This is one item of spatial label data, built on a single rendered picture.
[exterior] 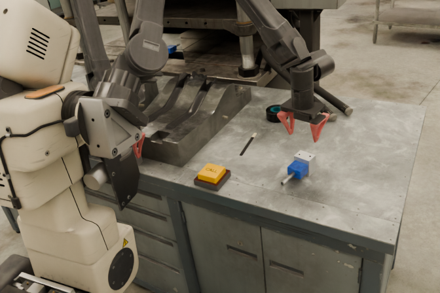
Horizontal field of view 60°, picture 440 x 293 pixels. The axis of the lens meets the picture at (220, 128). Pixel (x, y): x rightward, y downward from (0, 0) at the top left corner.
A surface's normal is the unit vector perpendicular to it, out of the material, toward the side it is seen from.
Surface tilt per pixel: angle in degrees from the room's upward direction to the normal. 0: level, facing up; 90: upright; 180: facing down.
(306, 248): 90
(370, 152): 0
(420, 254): 0
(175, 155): 90
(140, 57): 57
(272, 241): 90
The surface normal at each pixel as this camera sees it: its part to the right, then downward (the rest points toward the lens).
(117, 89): 0.25, -0.27
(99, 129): -0.38, 0.37
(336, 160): -0.11, -0.86
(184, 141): 0.86, 0.16
